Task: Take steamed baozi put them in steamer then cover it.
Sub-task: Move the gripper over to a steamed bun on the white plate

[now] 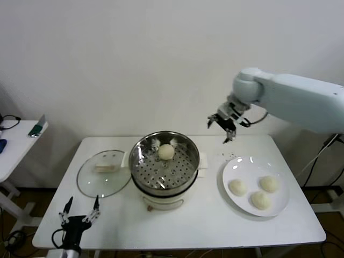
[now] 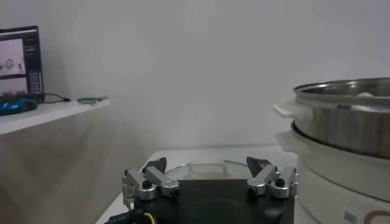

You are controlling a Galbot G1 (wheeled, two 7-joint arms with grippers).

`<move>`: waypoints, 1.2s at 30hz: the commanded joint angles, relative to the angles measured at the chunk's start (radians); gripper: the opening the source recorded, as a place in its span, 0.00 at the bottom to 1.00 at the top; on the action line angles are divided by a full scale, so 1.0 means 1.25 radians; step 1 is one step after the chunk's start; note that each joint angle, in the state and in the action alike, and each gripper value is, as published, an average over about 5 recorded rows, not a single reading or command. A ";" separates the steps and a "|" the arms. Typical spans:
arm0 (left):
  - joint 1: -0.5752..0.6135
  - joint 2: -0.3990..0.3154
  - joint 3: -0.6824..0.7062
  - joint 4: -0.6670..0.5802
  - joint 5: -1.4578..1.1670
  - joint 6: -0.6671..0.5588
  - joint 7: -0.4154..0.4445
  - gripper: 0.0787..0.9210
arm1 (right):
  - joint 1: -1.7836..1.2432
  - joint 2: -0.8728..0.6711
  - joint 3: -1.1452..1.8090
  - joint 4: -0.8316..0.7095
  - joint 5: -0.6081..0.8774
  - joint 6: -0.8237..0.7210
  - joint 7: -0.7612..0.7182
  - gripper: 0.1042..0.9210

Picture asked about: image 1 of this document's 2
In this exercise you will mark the white steamed baozi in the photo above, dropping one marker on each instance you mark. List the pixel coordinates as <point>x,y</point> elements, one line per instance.
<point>268,183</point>
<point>260,200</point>
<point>237,187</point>
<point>165,151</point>

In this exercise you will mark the white electric pot base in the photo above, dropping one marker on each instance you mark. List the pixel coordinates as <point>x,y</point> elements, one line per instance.
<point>161,201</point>

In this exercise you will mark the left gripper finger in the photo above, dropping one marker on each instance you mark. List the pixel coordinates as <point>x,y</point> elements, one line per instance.
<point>94,212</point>
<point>65,216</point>

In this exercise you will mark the green and silver packet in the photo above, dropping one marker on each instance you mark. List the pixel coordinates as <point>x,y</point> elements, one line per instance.
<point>36,130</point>

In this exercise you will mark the white side desk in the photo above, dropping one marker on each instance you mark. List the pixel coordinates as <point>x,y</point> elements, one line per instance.
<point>333,200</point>

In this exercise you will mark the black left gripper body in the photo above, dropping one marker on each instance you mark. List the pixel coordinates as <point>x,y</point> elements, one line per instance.
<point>75,227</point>

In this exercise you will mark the white round plate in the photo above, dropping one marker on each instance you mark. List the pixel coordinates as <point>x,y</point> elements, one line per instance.
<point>252,169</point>

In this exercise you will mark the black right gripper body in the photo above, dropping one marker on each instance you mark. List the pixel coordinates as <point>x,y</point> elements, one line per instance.
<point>228,123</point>

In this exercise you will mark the white side table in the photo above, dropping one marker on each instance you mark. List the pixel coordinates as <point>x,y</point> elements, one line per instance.
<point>18,145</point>

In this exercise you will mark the perforated steel steamer basket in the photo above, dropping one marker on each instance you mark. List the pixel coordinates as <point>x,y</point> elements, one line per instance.
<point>174,172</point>

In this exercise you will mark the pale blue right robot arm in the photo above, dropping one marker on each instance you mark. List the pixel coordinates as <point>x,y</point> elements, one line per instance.
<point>295,96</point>

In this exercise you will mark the round glass pot lid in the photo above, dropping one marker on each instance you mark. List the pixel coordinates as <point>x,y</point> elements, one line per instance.
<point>88,174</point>

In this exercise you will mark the blue object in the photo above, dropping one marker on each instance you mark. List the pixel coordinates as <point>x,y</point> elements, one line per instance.
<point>2,146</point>

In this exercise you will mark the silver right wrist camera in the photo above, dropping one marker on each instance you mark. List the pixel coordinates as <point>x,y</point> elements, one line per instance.
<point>224,108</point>

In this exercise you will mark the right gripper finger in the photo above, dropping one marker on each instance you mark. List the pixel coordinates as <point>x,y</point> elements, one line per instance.
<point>212,118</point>
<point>231,135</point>

